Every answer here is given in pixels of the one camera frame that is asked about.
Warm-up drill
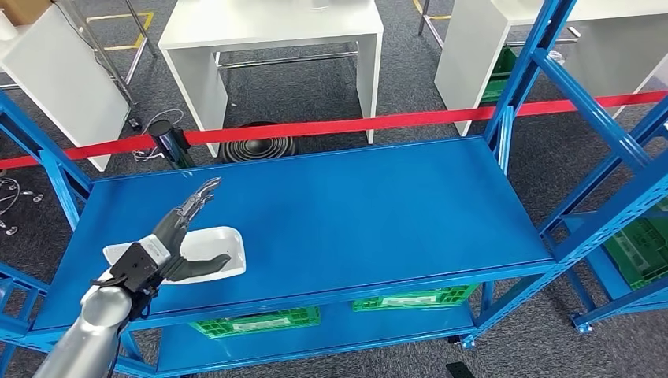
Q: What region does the red barrier belt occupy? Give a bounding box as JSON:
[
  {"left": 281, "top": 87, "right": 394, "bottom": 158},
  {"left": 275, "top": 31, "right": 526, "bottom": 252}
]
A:
[{"left": 0, "top": 89, "right": 668, "bottom": 171}]

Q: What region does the black ribbed stanchion base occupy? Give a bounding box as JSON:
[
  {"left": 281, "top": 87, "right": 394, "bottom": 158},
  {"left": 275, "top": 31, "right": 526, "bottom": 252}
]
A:
[{"left": 217, "top": 121, "right": 299, "bottom": 165}]

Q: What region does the green plastic crate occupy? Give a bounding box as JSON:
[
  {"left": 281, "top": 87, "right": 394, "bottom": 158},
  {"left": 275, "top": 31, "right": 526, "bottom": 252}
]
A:
[
  {"left": 352, "top": 283, "right": 480, "bottom": 313},
  {"left": 480, "top": 46, "right": 518, "bottom": 104},
  {"left": 605, "top": 200, "right": 668, "bottom": 291},
  {"left": 190, "top": 306, "right": 322, "bottom": 340}
]

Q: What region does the white floor cable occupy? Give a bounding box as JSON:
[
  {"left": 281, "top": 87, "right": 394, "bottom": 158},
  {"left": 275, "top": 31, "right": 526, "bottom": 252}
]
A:
[{"left": 132, "top": 108, "right": 184, "bottom": 163}]

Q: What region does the chrome chair base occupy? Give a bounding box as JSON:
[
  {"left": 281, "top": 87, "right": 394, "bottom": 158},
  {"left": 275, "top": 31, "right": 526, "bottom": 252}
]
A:
[{"left": 0, "top": 169, "right": 46, "bottom": 237}]

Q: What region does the white curved plastic part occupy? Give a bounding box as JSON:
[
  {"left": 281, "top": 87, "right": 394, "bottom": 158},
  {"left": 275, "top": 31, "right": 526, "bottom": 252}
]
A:
[{"left": 102, "top": 225, "right": 247, "bottom": 285}]

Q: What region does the black stanchion post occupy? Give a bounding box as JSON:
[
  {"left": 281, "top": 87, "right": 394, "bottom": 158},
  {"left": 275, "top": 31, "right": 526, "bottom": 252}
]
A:
[{"left": 148, "top": 120, "right": 197, "bottom": 171}]

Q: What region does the chrome metal frame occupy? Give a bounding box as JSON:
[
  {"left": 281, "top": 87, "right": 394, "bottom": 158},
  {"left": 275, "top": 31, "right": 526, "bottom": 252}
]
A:
[{"left": 54, "top": 0, "right": 158, "bottom": 106}]

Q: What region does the cardboard box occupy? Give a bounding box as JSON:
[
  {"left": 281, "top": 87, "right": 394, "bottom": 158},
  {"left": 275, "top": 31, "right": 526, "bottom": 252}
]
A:
[{"left": 0, "top": 0, "right": 54, "bottom": 26}]

